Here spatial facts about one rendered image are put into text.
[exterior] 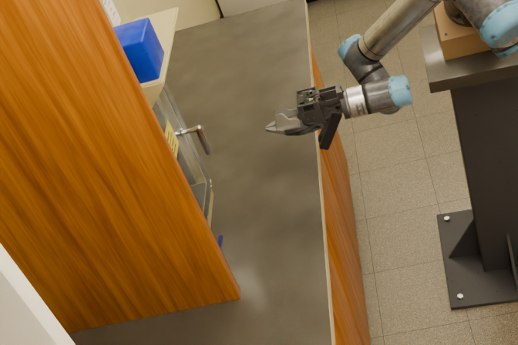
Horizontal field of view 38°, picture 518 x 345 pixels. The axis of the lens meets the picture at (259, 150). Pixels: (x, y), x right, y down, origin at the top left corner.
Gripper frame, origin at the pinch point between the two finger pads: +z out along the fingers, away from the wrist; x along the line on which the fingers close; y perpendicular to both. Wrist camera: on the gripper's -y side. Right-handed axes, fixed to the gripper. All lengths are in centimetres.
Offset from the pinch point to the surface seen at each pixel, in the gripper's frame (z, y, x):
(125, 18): 22.8, 39.1, -1.2
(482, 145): -55, -53, -38
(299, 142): -2.3, -20.4, -19.2
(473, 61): -56, -21, -38
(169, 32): 12.0, 36.6, 6.8
